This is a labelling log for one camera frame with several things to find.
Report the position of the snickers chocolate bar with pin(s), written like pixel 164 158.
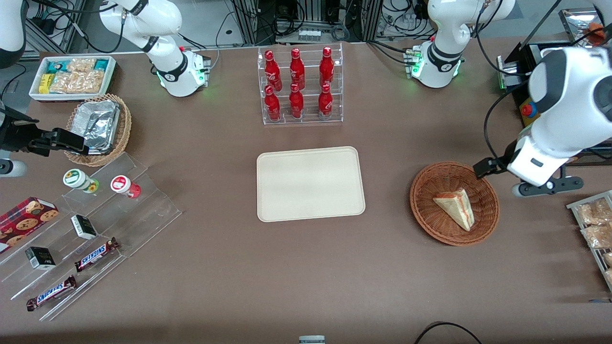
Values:
pixel 95 254
pixel 51 293

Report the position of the aluminium foil container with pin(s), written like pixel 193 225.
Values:
pixel 98 124

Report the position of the red emergency stop button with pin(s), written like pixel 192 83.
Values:
pixel 528 110

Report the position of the green lid yogurt cup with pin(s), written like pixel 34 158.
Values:
pixel 76 178

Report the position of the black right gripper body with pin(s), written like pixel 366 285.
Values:
pixel 15 135

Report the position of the brown wicker bowl basket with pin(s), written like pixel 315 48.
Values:
pixel 430 210

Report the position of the black hot food display case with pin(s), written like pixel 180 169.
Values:
pixel 526 62

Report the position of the light wicker basket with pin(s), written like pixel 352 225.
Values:
pixel 125 126

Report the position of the clear bag of crackers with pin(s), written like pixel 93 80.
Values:
pixel 79 82

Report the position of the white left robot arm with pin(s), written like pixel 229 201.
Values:
pixel 444 48

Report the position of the red cola bottle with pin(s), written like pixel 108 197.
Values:
pixel 326 68
pixel 325 103
pixel 297 70
pixel 272 106
pixel 273 71
pixel 296 104

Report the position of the white power strip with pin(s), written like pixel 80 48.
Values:
pixel 309 35

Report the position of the tray of packaged crackers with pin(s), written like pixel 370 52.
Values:
pixel 573 206

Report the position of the small clear cracker bag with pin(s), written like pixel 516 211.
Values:
pixel 82 64

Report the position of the clear acrylic bottle rack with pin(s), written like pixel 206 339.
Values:
pixel 306 122

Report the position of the red fried food piece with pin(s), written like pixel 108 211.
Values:
pixel 594 31

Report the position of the red lid yogurt cup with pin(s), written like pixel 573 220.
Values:
pixel 122 184

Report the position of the white rectangular snack bin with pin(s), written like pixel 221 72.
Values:
pixel 36 95

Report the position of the clear bag of pastry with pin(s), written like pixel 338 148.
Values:
pixel 597 236
pixel 593 212

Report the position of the triangular sandwich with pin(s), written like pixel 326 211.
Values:
pixel 455 206

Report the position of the beige plastic serving tray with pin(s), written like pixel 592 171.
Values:
pixel 311 184

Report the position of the teal snack packet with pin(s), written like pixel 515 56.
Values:
pixel 56 66

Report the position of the clear acrylic stepped display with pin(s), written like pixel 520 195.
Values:
pixel 143 210

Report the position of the red tartan cookie box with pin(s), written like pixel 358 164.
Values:
pixel 24 222

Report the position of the small black carton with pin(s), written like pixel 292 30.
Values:
pixel 40 258
pixel 84 227

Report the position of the yellow snack packet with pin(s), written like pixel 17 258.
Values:
pixel 45 83

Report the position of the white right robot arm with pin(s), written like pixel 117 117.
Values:
pixel 167 19

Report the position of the grey device edge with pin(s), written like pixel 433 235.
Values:
pixel 311 339

